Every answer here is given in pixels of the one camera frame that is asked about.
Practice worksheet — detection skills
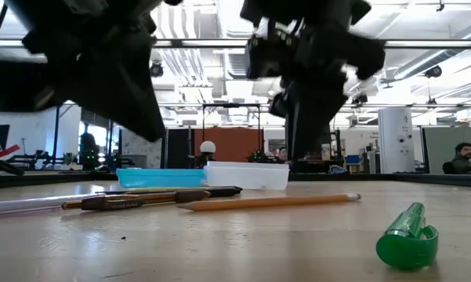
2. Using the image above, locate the orange partition wall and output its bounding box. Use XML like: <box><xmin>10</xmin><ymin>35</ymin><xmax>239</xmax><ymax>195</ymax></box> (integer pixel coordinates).
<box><xmin>194</xmin><ymin>127</ymin><xmax>264</xmax><ymax>164</ymax></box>

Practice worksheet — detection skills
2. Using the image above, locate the brown mechanical pencil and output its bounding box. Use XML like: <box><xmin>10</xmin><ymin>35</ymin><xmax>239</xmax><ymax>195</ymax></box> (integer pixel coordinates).
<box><xmin>61</xmin><ymin>190</ymin><xmax>212</xmax><ymax>212</ymax></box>

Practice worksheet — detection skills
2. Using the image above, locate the clear purple pen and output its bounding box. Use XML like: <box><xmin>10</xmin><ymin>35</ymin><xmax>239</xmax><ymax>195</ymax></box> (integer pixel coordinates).
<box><xmin>0</xmin><ymin>192</ymin><xmax>103</xmax><ymax>216</ymax></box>

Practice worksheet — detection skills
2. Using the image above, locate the black overhead frame bar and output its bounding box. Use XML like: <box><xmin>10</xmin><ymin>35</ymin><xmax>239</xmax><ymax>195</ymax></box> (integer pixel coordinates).
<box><xmin>152</xmin><ymin>38</ymin><xmax>471</xmax><ymax>49</ymax></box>

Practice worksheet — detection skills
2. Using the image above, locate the orange wooden pencil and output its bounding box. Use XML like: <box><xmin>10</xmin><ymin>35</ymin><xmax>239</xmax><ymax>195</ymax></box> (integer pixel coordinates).
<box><xmin>176</xmin><ymin>192</ymin><xmax>362</xmax><ymax>212</ymax></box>

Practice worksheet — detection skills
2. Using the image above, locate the white column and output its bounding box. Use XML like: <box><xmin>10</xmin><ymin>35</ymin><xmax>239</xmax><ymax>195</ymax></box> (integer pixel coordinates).
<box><xmin>378</xmin><ymin>107</ymin><xmax>415</xmax><ymax>175</ymax></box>

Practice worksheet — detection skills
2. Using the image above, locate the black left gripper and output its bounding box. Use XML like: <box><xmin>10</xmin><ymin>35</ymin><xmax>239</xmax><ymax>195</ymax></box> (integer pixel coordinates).
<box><xmin>0</xmin><ymin>0</ymin><xmax>181</xmax><ymax>143</ymax></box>

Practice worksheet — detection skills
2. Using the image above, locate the white translucent supply box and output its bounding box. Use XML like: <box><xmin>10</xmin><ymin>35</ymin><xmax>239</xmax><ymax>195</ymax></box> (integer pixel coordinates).
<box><xmin>203</xmin><ymin>161</ymin><xmax>290</xmax><ymax>191</ymax></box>

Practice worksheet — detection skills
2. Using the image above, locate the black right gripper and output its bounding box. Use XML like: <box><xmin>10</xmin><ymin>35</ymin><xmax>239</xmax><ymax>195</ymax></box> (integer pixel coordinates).
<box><xmin>241</xmin><ymin>0</ymin><xmax>386</xmax><ymax>161</ymax></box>

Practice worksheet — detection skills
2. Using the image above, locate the blue translucent box lid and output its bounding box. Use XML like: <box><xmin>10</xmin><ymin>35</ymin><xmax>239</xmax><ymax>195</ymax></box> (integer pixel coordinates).
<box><xmin>116</xmin><ymin>168</ymin><xmax>207</xmax><ymax>190</ymax></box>

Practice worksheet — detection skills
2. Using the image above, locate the grey partition wall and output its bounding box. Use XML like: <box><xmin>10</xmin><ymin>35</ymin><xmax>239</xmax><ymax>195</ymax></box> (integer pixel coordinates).
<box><xmin>422</xmin><ymin>125</ymin><xmax>471</xmax><ymax>175</ymax></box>

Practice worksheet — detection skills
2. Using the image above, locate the green pen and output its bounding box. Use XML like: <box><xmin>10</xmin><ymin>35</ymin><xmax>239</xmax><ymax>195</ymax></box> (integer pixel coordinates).
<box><xmin>375</xmin><ymin>201</ymin><xmax>439</xmax><ymax>270</ymax></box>

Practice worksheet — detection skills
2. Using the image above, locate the long black pencil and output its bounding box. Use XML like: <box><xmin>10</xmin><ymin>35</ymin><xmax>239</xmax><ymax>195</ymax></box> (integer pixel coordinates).
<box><xmin>96</xmin><ymin>186</ymin><xmax>244</xmax><ymax>198</ymax></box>

